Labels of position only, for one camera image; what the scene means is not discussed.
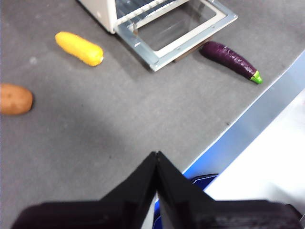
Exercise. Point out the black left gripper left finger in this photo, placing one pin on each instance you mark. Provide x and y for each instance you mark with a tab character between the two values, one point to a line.
107	214

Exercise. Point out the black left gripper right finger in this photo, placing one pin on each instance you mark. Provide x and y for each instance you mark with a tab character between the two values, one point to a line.
214	214

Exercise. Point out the brown potato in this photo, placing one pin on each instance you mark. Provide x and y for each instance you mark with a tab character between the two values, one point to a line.
14	99

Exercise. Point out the glass oven door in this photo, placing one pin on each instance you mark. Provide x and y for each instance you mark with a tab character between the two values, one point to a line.
143	50

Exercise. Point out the purple eggplant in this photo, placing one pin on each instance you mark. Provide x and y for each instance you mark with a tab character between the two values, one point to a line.
228	58

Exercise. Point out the yellow corn cob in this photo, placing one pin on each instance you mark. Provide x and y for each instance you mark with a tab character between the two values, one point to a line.
79	48

